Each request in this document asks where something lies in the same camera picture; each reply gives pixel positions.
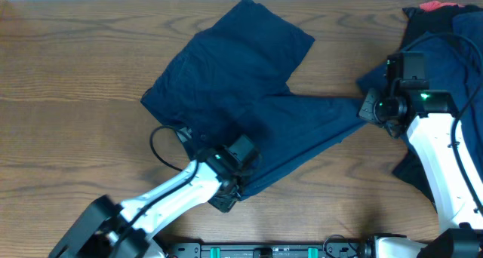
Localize dark blue shorts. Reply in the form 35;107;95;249
141;0;363;199

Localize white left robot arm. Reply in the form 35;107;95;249
48;155;237;257

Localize black garment in pile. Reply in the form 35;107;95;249
400;5;482;49

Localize red garment in pile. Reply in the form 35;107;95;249
419;1;464;12

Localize blue garment at right edge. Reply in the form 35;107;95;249
453;11;482;97

